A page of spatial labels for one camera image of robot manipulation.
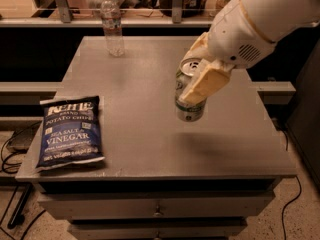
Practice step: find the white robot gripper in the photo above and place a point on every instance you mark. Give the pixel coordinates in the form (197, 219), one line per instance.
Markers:
(237, 35)

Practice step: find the green white 7up can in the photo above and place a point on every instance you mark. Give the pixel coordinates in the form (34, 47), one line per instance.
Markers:
(185, 110)

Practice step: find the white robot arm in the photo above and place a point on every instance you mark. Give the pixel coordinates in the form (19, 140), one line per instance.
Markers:
(275, 25)

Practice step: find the blue Kettle chip bag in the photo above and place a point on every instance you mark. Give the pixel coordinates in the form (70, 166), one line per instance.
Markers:
(70, 133)

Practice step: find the clear plastic water bottle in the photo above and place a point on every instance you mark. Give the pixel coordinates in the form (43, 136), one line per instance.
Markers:
(112, 27)

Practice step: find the grey drawer cabinet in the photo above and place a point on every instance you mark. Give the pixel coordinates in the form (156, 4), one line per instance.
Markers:
(148, 150)

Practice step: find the top drawer with knob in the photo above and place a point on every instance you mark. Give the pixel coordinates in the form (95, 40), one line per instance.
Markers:
(105, 206)

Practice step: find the drawer with knob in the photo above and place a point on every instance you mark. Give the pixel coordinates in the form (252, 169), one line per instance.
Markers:
(157, 230)
(105, 206)

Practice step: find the metal railing shelf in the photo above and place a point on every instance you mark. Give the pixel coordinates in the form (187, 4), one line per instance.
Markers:
(86, 13)

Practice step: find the grey power adapter box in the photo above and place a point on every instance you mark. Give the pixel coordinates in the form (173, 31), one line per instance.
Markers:
(21, 141)

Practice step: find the lower drawer with knob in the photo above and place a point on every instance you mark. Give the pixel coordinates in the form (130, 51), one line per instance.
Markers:
(157, 230)

